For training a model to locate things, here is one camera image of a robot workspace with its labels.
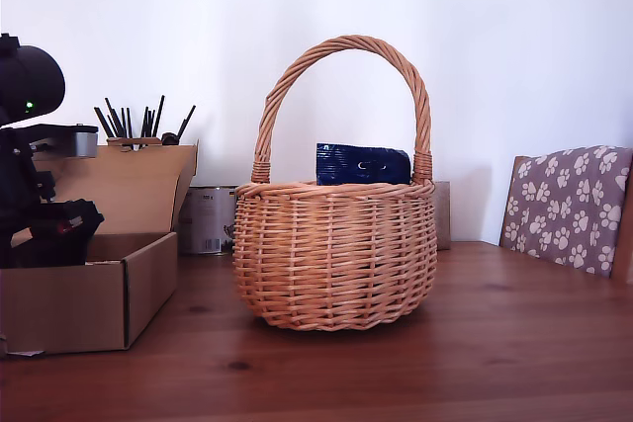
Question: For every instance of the paw print chair cover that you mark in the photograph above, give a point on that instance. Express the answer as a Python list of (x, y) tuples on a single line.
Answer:
[(569, 204)]

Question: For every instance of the tin can with paper label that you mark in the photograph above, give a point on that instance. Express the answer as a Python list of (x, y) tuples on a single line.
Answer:
[(210, 224)]

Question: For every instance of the white paper scrap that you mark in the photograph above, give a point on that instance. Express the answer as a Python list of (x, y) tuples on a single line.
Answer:
[(27, 353)]

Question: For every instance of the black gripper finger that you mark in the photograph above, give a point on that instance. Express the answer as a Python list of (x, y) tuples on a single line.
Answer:
[(69, 251), (25, 256)]

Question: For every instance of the thin black stick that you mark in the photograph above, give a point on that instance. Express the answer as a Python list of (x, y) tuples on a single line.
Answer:
[(130, 122), (114, 117), (145, 122), (105, 124), (186, 122), (159, 116)]

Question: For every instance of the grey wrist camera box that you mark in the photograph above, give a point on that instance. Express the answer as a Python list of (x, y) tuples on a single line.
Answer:
[(84, 143)]

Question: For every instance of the small black knob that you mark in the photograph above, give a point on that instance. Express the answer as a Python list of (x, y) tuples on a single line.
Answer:
[(169, 138)]

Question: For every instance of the cardboard stick holder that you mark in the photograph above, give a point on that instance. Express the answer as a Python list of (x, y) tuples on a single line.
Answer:
[(133, 141)]

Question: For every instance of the brown cardboard box with lid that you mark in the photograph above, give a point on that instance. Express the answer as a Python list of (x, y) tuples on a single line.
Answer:
[(74, 303)]

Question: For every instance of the blue Terry's egg bag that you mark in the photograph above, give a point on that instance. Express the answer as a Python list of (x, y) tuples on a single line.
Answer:
[(361, 165)]

